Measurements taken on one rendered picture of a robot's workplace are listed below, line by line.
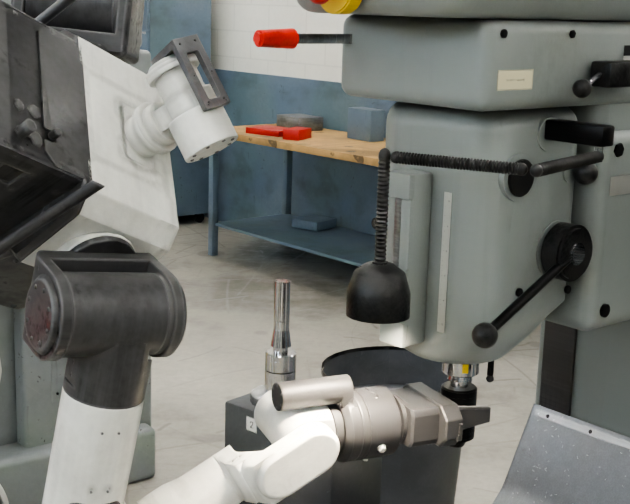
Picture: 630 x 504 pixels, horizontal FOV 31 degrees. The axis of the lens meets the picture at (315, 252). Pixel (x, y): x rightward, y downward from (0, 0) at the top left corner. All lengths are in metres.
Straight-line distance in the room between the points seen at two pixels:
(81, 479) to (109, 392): 0.11
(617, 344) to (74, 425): 0.88
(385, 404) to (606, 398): 0.51
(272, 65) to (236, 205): 1.18
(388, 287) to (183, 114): 0.30
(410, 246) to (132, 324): 0.35
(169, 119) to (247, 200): 7.51
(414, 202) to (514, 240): 0.13
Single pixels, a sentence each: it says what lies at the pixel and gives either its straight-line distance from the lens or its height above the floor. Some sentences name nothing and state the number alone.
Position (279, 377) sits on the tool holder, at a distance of 1.73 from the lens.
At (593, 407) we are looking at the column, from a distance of 1.84.
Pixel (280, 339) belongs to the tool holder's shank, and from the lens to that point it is 1.72.
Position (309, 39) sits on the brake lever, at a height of 1.70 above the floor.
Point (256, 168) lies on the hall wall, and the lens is 8.67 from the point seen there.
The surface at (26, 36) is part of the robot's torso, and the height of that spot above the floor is 1.70.
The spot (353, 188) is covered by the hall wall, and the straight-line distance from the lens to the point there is 7.84.
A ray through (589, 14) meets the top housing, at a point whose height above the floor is 1.74.
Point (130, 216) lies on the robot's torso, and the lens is 1.27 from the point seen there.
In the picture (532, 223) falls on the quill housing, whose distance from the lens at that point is 1.38.
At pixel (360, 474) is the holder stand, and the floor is 1.06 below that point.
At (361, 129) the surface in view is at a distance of 7.27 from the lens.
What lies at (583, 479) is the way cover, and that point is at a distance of 1.83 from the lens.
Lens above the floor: 1.74
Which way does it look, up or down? 12 degrees down
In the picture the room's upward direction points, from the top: 2 degrees clockwise
